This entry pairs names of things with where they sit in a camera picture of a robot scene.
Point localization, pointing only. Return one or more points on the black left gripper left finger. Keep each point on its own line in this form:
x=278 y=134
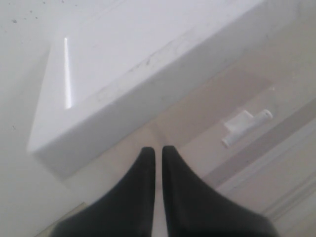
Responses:
x=125 y=211

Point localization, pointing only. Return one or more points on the clear top left drawer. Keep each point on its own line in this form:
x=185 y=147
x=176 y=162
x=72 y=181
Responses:
x=261 y=107

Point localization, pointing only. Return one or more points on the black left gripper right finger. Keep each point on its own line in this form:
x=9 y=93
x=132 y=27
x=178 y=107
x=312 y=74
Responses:
x=193 y=209

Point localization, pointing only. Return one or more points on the white plastic drawer cabinet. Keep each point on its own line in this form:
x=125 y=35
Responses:
x=110 y=77

